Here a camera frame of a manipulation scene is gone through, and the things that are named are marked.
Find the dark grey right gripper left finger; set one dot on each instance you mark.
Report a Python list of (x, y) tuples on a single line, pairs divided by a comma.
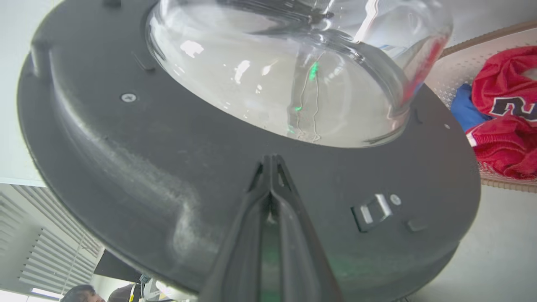
[(241, 247)]

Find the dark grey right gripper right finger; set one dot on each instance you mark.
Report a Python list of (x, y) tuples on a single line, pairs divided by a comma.
[(300, 251)]

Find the black monitor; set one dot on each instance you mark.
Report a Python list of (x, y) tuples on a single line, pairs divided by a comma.
[(115, 268)]

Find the person with dark hair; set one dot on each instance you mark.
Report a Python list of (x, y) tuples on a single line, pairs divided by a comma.
[(82, 294)]

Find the white window blinds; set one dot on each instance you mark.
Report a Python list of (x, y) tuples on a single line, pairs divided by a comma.
[(46, 251)]

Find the blue cloth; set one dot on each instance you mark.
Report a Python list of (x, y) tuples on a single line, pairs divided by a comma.
[(465, 110)]

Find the white perforated laundry basket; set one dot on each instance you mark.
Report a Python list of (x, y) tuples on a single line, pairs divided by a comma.
[(461, 67)]

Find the red sports jersey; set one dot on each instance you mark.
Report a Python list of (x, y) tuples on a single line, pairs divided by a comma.
[(509, 113)]

